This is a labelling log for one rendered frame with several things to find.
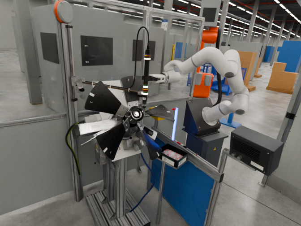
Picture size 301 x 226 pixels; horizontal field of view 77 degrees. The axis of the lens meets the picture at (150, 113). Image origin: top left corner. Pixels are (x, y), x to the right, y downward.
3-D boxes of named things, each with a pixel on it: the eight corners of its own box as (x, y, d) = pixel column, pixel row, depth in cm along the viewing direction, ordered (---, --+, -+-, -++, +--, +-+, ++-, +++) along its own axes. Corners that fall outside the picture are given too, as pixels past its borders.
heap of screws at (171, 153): (157, 157, 159) (157, 153, 158) (167, 150, 169) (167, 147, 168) (176, 167, 148) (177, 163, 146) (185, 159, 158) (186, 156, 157)
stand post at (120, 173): (114, 221, 190) (115, 142, 157) (122, 217, 195) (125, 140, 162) (117, 224, 187) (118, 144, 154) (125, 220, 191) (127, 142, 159)
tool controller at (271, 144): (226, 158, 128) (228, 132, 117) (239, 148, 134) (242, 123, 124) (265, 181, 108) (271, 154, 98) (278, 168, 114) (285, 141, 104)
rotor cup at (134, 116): (118, 115, 144) (123, 108, 133) (131, 107, 152) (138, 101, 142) (127, 131, 143) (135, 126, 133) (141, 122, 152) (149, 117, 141)
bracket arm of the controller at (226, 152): (221, 152, 133) (222, 148, 132) (224, 151, 135) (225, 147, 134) (254, 171, 115) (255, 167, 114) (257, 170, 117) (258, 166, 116)
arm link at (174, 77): (166, 69, 145) (169, 80, 144) (179, 69, 153) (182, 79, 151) (161, 74, 152) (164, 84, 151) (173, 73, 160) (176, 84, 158)
